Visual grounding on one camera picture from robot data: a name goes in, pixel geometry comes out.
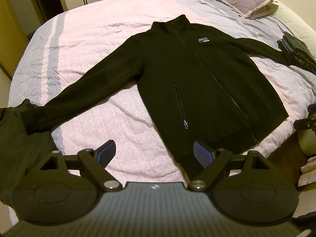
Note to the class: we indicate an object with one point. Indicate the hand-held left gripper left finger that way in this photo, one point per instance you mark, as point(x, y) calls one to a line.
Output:
point(107, 153)

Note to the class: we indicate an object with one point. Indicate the dark grey garment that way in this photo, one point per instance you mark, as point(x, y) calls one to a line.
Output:
point(12, 140)

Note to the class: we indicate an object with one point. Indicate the black zip jacket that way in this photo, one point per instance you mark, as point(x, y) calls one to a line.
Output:
point(197, 79)

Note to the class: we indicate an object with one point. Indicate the yellow wooden door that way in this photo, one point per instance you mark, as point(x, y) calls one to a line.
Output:
point(9, 29)

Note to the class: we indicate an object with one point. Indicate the cream quilt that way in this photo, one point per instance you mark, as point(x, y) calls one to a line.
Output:
point(296, 22)

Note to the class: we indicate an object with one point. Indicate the folded dark clothes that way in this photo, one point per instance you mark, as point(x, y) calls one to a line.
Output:
point(298, 51)

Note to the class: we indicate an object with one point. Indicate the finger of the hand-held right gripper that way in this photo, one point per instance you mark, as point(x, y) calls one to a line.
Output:
point(306, 124)

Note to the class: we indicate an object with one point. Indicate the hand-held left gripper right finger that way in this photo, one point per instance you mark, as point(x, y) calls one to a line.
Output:
point(201, 154)

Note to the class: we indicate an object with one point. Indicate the pink and blue striped blanket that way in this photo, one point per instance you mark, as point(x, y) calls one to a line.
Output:
point(98, 29)

